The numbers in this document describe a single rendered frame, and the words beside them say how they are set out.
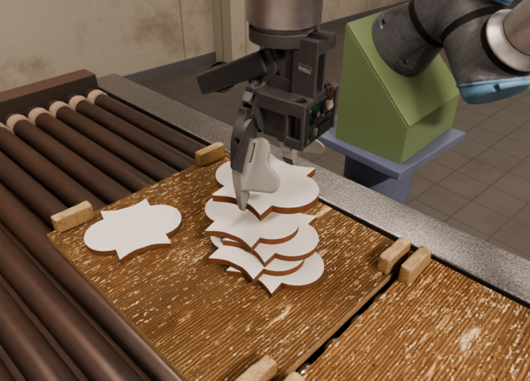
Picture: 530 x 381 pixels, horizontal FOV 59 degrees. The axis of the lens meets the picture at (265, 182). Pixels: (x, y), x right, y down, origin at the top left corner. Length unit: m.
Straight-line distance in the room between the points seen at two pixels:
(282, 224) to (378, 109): 0.44
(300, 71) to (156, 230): 0.35
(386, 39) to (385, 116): 0.15
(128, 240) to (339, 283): 0.30
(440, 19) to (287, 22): 0.54
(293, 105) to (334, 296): 0.26
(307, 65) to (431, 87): 0.66
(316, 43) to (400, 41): 0.56
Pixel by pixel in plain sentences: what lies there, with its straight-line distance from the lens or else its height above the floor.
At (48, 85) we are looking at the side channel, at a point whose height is 0.95.
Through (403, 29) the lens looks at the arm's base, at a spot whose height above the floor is 1.13.
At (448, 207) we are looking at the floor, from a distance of 2.49.
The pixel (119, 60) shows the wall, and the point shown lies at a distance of 3.79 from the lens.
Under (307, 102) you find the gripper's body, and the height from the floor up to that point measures 1.19.
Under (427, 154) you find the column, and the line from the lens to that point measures 1.09.
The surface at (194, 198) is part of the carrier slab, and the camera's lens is 0.78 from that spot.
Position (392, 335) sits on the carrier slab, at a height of 0.94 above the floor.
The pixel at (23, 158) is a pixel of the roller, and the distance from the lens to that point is 1.04.
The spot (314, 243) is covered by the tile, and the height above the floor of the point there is 0.97.
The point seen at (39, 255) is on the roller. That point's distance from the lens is 0.78.
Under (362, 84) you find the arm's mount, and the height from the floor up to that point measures 1.02.
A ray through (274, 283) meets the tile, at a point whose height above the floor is 0.95.
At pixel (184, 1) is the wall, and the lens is 3.99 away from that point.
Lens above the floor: 1.39
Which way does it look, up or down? 33 degrees down
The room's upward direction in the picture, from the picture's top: straight up
